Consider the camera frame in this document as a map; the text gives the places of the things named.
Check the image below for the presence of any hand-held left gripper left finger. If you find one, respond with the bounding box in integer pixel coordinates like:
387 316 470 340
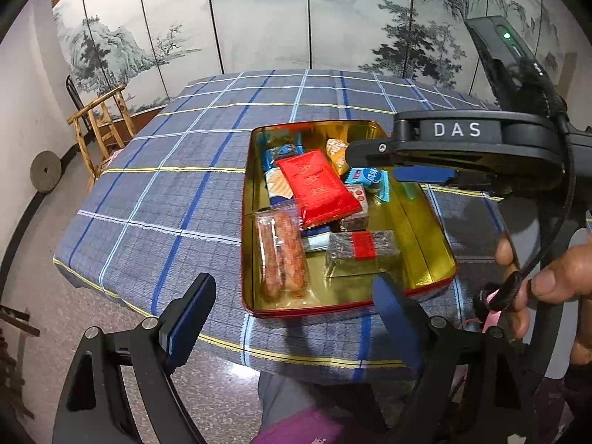
52 273 218 444

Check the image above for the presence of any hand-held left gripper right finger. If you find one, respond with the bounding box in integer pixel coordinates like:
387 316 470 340
372 273 556 444

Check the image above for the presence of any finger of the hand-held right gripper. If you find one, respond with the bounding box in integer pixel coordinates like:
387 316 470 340
346 138 417 170
393 165 506 196

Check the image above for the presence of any light blue round-logo packet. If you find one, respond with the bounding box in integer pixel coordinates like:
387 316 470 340
343 166 391 203

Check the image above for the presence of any yellow snack packet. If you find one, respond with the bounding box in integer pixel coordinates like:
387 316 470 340
325 138 350 172

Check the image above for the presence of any red snack packet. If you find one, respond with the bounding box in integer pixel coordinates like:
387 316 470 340
275 149 362 229

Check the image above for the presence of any gold tin box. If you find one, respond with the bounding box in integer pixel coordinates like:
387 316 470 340
240 119 458 319

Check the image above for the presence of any dark cake packet red band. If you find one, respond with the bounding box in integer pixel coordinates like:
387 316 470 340
324 230 402 278

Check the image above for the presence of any small blue snack packet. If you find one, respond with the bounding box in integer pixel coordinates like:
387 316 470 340
263 144 303 169

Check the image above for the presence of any blue white snack packet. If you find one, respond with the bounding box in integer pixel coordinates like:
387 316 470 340
265 167 334 251

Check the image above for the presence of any clear sausage packet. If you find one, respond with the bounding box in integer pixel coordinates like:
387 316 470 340
254 201 310 303

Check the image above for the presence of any person's right hand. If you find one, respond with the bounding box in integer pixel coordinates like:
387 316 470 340
494 233 592 366

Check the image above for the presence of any blue plaid tablecloth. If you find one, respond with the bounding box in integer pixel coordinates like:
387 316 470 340
53 69 509 373

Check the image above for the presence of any person's purple clothing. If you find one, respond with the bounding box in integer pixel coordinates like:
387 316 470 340
252 372 387 444

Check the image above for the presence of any painted folding screen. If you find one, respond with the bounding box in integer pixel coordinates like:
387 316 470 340
51 0 579 116

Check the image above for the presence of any dark wooden rack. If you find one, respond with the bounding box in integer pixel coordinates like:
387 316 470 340
0 305 40 421

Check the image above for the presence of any round stone wheel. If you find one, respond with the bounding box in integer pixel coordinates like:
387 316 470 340
30 150 61 192

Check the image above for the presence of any log wooden chair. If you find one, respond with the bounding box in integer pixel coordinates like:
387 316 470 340
67 84 136 190

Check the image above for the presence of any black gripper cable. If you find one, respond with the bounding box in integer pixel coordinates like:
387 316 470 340
488 55 576 310

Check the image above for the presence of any pink wrist strap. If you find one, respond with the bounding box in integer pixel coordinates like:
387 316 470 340
478 287 501 334

